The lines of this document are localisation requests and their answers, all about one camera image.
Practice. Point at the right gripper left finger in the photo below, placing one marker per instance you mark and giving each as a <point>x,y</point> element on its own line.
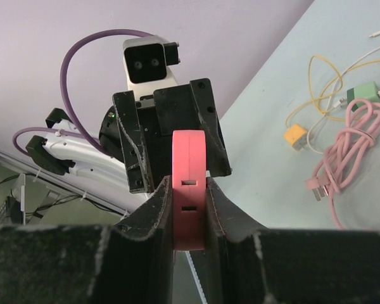
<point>131,262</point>

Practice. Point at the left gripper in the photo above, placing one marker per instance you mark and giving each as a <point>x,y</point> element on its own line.
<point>132,128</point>

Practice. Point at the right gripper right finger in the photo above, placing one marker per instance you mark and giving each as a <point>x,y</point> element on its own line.
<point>249,263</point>

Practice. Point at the pink square adapter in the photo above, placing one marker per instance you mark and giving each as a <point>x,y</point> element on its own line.
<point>189,189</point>

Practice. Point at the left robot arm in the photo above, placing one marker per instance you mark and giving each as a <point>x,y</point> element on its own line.
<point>61,151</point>

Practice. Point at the yellow charger plug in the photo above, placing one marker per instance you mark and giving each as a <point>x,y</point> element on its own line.
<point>296,136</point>

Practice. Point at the green charger plug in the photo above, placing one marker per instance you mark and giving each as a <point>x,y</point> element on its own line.
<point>367,91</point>

